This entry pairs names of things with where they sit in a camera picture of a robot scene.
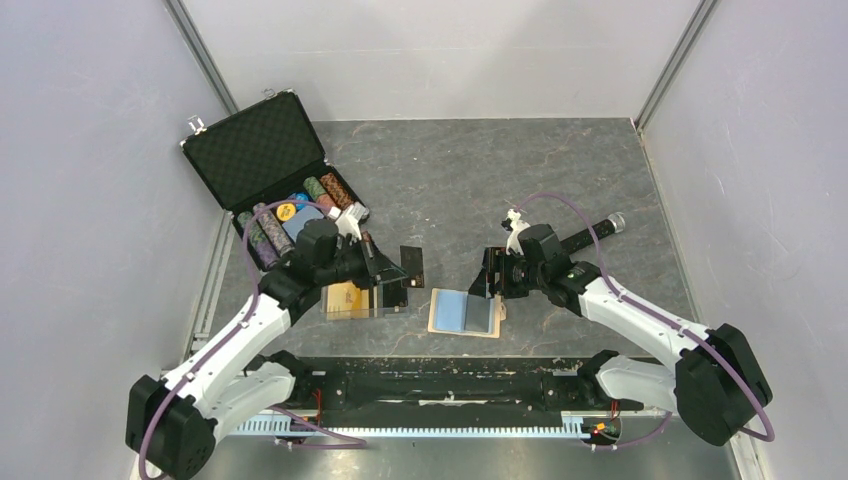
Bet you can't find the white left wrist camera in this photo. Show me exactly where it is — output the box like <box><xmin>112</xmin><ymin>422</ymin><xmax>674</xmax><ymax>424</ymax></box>
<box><xmin>328</xmin><ymin>202</ymin><xmax>370</xmax><ymax>242</ymax></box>

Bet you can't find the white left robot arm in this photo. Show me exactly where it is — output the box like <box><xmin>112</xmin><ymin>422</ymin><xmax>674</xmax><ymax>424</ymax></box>
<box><xmin>125</xmin><ymin>218</ymin><xmax>408</xmax><ymax>479</ymax></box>

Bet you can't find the orange black chip stack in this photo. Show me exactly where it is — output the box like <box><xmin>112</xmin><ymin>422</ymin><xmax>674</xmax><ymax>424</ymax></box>
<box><xmin>319</xmin><ymin>173</ymin><xmax>355</xmax><ymax>210</ymax></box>

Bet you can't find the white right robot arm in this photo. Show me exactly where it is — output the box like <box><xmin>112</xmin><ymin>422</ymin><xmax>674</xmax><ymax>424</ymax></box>
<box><xmin>468</xmin><ymin>220</ymin><xmax>773</xmax><ymax>446</ymax></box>

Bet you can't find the black VIP card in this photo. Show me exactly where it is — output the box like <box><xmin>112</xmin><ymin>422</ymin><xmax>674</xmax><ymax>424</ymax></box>
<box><xmin>399</xmin><ymin>245</ymin><xmax>425</xmax><ymax>289</ymax></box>
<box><xmin>463</xmin><ymin>296</ymin><xmax>492</xmax><ymax>334</ymax></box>

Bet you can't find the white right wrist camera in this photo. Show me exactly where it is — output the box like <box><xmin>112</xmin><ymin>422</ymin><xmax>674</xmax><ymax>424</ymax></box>
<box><xmin>501</xmin><ymin>209</ymin><xmax>530</xmax><ymax>256</ymax></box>

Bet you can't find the black cylindrical flashlight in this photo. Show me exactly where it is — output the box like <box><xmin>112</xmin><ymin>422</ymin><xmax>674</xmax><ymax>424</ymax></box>
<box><xmin>560</xmin><ymin>212</ymin><xmax>626</xmax><ymax>255</ymax></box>

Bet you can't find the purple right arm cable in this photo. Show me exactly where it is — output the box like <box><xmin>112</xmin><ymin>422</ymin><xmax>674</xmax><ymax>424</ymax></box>
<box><xmin>513</xmin><ymin>192</ymin><xmax>776</xmax><ymax>452</ymax></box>

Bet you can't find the tan leather card holder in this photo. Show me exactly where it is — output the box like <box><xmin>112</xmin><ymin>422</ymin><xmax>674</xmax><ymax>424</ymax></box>
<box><xmin>427</xmin><ymin>288</ymin><xmax>507</xmax><ymax>338</ymax></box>

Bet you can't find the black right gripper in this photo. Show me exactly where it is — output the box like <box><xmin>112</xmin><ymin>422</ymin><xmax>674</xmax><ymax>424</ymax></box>
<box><xmin>468</xmin><ymin>247</ymin><xmax>547</xmax><ymax>299</ymax></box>

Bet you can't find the yellow dealer chip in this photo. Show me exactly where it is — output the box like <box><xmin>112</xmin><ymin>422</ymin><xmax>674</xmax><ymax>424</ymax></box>
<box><xmin>275</xmin><ymin>202</ymin><xmax>298</xmax><ymax>223</ymax></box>

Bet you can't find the purple chip stack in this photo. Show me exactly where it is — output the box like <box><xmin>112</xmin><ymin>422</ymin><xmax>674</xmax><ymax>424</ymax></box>
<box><xmin>252</xmin><ymin>203</ymin><xmax>294</xmax><ymax>260</ymax></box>

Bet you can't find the blue patterned card deck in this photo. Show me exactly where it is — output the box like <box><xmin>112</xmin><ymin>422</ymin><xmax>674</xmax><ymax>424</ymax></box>
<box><xmin>281</xmin><ymin>206</ymin><xmax>326</xmax><ymax>242</ymax></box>

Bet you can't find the green chip stack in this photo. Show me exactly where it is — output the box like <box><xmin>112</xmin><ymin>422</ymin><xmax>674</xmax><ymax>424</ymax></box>
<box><xmin>237</xmin><ymin>211</ymin><xmax>268</xmax><ymax>250</ymax></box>

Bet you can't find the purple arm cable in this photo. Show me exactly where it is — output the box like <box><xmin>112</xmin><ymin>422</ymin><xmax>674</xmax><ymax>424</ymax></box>
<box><xmin>137</xmin><ymin>199</ymin><xmax>369</xmax><ymax>480</ymax></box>
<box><xmin>513</xmin><ymin>192</ymin><xmax>776</xmax><ymax>452</ymax></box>

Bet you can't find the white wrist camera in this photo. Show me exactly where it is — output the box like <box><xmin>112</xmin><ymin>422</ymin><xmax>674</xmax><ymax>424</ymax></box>
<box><xmin>501</xmin><ymin>209</ymin><xmax>530</xmax><ymax>256</ymax></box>
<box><xmin>328</xmin><ymin>202</ymin><xmax>370</xmax><ymax>242</ymax></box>

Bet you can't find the clear acrylic card box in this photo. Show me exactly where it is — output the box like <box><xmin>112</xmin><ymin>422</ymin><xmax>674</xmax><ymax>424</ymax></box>
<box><xmin>320</xmin><ymin>281</ymin><xmax>409</xmax><ymax>321</ymax></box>

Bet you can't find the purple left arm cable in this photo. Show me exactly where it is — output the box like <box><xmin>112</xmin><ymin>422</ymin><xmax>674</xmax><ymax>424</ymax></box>
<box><xmin>137</xmin><ymin>199</ymin><xmax>369</xmax><ymax>480</ymax></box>

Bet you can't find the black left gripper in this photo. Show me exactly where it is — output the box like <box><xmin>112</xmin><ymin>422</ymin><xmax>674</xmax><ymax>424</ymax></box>
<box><xmin>317</xmin><ymin>231</ymin><xmax>408</xmax><ymax>290</ymax></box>

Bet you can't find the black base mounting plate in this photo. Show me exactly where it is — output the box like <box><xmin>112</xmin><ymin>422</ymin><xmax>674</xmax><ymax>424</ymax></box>
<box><xmin>268</xmin><ymin>351</ymin><xmax>614</xmax><ymax>429</ymax></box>

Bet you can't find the pink chip stack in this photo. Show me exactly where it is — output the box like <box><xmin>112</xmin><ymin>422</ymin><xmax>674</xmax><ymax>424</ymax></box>
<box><xmin>303</xmin><ymin>176</ymin><xmax>339</xmax><ymax>209</ymax></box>

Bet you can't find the black poker chip case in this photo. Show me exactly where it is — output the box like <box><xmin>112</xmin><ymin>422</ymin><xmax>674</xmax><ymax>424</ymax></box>
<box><xmin>181</xmin><ymin>91</ymin><xmax>364</xmax><ymax>285</ymax></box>

